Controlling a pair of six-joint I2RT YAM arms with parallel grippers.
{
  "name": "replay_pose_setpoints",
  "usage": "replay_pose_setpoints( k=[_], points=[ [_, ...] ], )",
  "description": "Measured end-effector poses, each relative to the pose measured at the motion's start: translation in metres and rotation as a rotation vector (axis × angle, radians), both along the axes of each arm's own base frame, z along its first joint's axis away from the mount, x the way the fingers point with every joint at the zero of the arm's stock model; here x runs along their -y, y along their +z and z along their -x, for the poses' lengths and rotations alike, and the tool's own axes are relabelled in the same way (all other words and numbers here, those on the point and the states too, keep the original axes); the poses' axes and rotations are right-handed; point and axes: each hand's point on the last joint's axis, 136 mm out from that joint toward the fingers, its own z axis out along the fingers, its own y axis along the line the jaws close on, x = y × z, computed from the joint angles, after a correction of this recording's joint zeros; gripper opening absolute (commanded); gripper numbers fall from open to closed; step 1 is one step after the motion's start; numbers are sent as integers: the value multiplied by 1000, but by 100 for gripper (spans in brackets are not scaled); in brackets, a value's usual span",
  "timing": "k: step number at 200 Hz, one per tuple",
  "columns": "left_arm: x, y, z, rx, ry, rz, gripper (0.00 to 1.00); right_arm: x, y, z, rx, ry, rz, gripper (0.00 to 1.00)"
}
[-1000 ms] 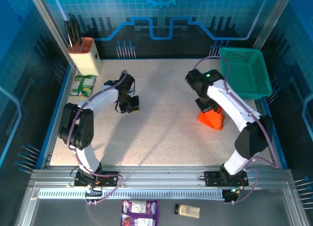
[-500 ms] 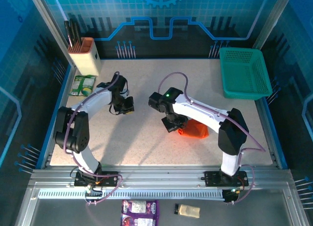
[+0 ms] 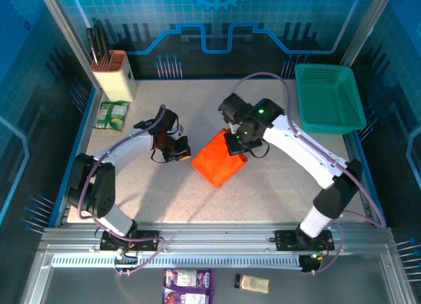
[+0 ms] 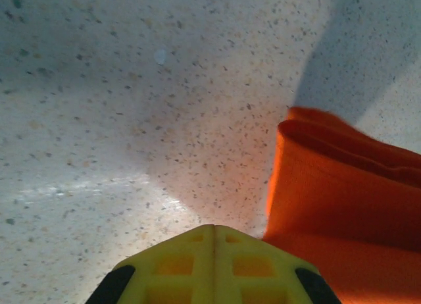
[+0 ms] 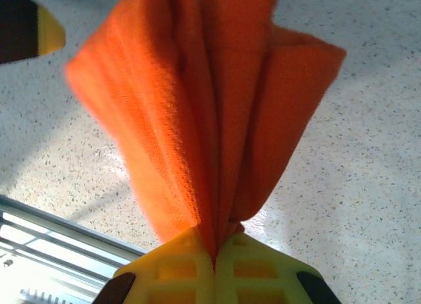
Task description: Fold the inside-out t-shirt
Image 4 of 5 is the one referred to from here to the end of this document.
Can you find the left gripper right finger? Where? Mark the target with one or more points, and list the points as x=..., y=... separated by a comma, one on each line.
x=260, y=274

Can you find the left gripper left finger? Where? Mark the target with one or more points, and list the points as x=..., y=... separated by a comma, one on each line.
x=171, y=274

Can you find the orange t-shirt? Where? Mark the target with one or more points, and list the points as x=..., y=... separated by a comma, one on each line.
x=345, y=202

